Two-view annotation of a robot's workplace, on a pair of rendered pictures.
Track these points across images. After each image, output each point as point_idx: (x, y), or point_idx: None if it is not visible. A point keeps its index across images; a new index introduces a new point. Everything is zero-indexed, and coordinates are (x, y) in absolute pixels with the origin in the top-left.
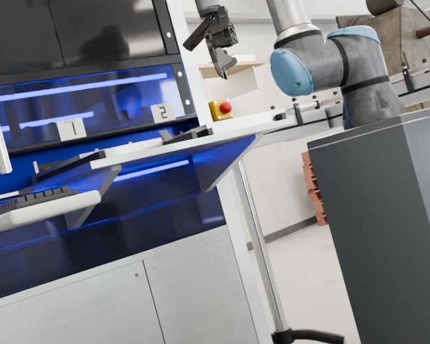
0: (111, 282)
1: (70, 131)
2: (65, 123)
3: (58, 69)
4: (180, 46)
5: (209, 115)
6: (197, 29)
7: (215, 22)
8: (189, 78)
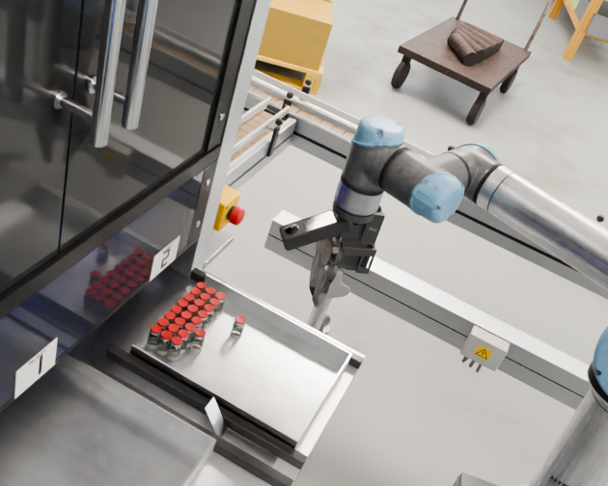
0: None
1: (34, 372)
2: (29, 365)
3: (48, 271)
4: (227, 131)
5: (211, 229)
6: (322, 230)
7: (354, 230)
8: (214, 182)
